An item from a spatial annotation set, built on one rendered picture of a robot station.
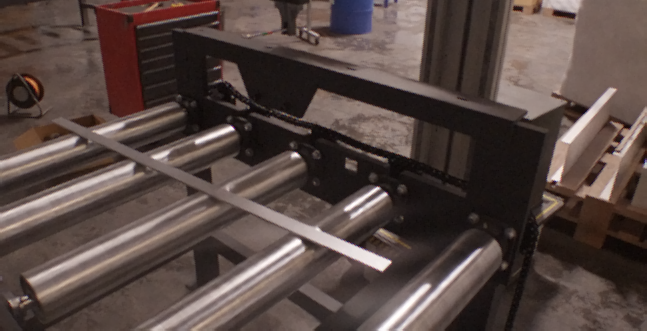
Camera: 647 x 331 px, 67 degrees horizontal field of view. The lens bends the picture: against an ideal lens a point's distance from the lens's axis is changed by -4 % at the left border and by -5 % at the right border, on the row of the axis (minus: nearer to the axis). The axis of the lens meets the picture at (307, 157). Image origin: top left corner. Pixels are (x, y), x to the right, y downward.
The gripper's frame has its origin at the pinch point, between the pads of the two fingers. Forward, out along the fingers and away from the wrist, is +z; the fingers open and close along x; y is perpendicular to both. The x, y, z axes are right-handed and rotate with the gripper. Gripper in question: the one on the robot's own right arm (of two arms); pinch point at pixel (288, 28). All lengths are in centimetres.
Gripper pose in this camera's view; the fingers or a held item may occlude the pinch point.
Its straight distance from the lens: 163.2
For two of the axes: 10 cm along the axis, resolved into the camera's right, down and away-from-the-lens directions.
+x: -7.5, -3.1, 5.9
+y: 6.7, -3.3, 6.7
